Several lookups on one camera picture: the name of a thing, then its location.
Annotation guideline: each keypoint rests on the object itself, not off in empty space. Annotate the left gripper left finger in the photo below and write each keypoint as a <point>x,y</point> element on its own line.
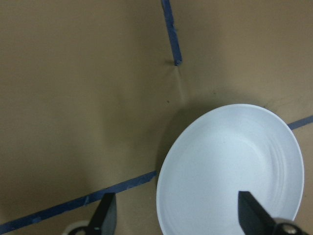
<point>104,220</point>

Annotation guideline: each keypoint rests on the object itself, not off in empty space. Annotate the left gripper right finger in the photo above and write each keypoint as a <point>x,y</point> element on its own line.
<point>255,220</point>

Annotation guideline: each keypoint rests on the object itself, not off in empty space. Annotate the light blue plate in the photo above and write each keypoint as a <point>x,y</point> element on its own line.
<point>238,147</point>

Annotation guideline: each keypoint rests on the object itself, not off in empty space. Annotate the small cream bowl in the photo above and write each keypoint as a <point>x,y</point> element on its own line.
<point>74,225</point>

